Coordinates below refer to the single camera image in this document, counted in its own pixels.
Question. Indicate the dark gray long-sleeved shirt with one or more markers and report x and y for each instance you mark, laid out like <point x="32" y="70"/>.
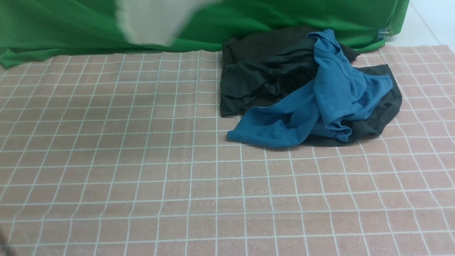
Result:
<point x="263" y="71"/>

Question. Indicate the blue shirt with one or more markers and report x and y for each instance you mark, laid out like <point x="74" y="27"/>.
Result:
<point x="320" y="103"/>

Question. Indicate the white shirt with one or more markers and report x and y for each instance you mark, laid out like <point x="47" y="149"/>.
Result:
<point x="156" y="22"/>

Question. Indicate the pink checkered tablecloth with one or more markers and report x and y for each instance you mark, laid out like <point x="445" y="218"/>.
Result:
<point x="125" y="155"/>

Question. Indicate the blue binder clip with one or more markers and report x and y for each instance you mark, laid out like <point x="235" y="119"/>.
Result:
<point x="384" y="33"/>

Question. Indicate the green backdrop cloth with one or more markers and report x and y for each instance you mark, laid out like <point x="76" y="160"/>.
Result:
<point x="40" y="29"/>

